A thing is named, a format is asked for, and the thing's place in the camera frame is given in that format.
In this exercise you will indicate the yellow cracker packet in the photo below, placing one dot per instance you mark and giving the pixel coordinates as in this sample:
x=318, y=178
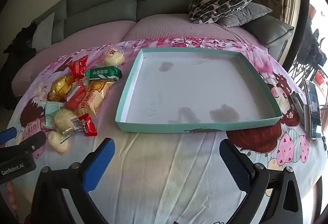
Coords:
x=96, y=99

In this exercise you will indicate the smartphone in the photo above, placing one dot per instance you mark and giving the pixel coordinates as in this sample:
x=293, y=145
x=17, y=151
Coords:
x=314, y=111

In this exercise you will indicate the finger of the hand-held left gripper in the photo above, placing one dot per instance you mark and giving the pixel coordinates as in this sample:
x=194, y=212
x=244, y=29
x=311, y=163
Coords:
x=30, y=145
x=7, y=133

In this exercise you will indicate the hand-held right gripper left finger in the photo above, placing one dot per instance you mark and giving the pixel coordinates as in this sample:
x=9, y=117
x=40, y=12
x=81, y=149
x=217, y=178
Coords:
x=98, y=165

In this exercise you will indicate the black clothes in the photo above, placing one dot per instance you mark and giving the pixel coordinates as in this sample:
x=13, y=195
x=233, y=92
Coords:
x=20, y=49

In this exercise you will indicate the orange and white snack packet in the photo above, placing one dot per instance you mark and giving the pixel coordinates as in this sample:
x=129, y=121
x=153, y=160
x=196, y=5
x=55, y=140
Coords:
x=76, y=99

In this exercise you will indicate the grey pillow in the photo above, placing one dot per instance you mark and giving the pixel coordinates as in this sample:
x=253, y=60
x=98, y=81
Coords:
x=248, y=16

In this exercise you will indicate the black and white patterned pillow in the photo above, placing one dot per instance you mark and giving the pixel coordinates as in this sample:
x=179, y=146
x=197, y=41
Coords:
x=220, y=1

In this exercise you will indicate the pink snack packet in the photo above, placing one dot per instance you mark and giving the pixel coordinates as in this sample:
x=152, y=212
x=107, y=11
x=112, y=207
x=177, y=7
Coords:
x=33, y=130

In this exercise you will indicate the grey sofa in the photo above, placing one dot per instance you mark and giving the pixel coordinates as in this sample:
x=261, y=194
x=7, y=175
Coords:
x=158, y=1

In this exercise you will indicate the dark grey cushion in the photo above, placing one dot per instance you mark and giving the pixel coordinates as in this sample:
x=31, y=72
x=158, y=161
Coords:
x=271, y=31

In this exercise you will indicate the gold yellow snack packet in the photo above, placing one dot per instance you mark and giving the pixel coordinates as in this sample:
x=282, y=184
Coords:
x=60, y=86

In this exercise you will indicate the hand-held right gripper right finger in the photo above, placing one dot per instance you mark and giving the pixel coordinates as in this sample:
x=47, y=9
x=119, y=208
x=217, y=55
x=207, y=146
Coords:
x=235, y=167

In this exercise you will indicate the round rice cracker packet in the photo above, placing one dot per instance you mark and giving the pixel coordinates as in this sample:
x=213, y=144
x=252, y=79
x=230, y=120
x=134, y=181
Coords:
x=64, y=120

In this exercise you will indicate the dark balcony equipment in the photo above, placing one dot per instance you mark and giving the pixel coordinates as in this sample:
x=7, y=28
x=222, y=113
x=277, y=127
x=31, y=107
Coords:
x=311, y=52

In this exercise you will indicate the dark green snack packet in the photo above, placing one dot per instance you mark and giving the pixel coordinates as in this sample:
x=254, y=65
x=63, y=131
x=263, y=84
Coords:
x=105, y=73

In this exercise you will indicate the teal cardboard box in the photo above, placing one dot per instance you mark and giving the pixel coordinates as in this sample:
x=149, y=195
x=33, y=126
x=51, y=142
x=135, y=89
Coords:
x=192, y=90

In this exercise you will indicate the printed cartoon blanket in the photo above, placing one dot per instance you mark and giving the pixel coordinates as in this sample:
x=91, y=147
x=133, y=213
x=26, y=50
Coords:
x=166, y=162

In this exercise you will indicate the large red snack packet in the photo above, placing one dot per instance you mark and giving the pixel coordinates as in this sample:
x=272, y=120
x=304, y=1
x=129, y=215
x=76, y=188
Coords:
x=78, y=67

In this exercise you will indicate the bun packet with orange label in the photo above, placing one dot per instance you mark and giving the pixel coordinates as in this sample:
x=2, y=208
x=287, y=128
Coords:
x=115, y=58

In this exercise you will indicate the clear cream bun packet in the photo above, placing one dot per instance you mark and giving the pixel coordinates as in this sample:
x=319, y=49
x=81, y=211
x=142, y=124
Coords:
x=57, y=142

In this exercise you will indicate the pale green snack packet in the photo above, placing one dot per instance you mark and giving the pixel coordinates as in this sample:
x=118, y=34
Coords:
x=51, y=110

